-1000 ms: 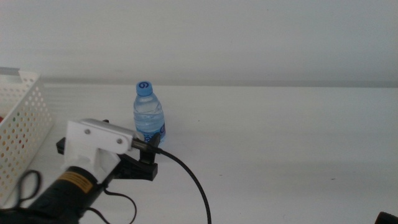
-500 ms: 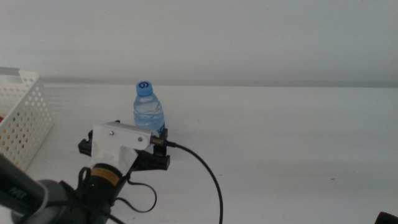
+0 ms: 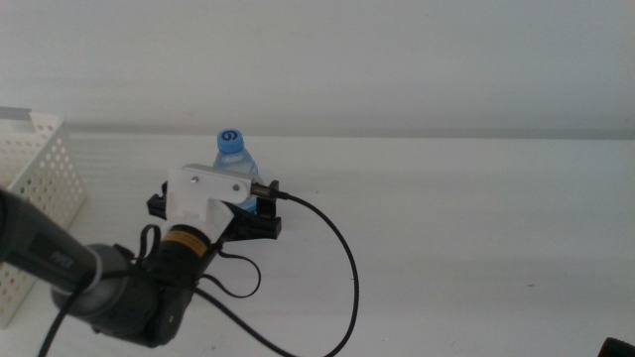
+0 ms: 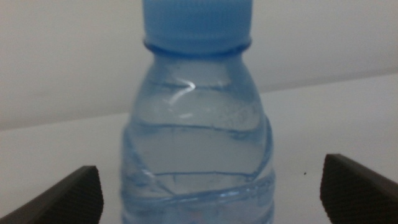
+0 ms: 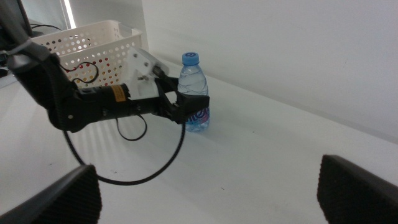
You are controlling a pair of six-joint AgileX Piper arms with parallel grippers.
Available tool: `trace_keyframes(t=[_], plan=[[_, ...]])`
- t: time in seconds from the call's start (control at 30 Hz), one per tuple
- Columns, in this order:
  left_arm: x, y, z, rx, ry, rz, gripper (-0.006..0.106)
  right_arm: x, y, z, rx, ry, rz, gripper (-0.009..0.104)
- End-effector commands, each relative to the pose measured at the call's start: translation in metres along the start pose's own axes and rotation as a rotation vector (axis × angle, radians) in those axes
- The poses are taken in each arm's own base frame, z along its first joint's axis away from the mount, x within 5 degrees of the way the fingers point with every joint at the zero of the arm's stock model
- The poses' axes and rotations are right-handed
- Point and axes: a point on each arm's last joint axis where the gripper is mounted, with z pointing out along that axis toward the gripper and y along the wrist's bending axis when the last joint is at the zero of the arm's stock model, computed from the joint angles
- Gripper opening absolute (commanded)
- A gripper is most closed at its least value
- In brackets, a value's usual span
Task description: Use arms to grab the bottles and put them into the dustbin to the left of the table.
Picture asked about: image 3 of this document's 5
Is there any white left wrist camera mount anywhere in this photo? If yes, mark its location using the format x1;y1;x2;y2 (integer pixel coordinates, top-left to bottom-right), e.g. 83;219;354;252
166;163;255;245

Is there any thick black left camera cable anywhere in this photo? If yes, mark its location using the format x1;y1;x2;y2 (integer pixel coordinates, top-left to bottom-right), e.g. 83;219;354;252
37;180;361;357

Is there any thin black left gripper cable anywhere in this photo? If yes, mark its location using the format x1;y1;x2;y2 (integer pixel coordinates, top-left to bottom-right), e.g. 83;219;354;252
137;223;263;299

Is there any white perforated plastic basket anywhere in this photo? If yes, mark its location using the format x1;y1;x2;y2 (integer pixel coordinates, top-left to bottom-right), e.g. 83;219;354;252
0;105;86;329

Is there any clear water bottle blue cap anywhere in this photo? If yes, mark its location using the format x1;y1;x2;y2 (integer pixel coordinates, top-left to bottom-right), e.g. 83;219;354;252
212;128;260;214

